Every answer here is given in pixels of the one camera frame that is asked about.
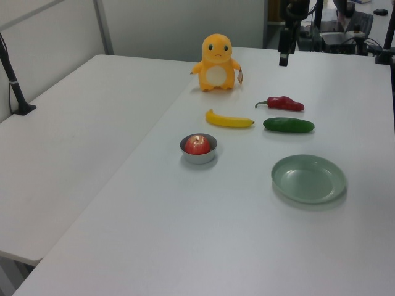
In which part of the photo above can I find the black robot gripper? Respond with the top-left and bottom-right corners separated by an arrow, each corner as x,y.
278,28 -> 291,67

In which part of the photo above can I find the red apple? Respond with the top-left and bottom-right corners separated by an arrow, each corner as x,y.
185,134 -> 212,155

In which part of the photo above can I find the grey bowl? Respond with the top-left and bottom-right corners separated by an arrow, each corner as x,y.
180,133 -> 218,165

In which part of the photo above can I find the red chili pepper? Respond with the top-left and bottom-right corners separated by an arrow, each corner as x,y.
254,96 -> 305,112

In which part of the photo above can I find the wooden cabinet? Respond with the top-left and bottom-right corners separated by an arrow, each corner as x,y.
267,0 -> 288,25

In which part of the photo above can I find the black vertical pole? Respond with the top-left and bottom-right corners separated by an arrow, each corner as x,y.
314,0 -> 324,31

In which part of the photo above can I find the black electronic box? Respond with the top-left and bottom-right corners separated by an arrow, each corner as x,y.
320,32 -> 356,54

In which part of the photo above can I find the green cucumber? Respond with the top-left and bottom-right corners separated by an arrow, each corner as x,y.
262,117 -> 315,134

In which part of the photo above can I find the orange dragon plush toy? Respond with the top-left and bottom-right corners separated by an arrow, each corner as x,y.
189,33 -> 241,93

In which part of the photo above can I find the yellow banana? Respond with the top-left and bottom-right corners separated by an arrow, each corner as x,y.
205,109 -> 256,129

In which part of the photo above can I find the black clamped stand pole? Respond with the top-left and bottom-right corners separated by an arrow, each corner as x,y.
375,12 -> 395,65

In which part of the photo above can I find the green plate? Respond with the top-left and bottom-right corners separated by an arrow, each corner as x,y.
271,154 -> 349,204

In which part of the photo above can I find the grey metal partition post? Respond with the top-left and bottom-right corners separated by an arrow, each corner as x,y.
93,0 -> 114,56

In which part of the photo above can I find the black camera stand with base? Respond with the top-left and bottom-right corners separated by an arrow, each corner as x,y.
0,32 -> 37,116

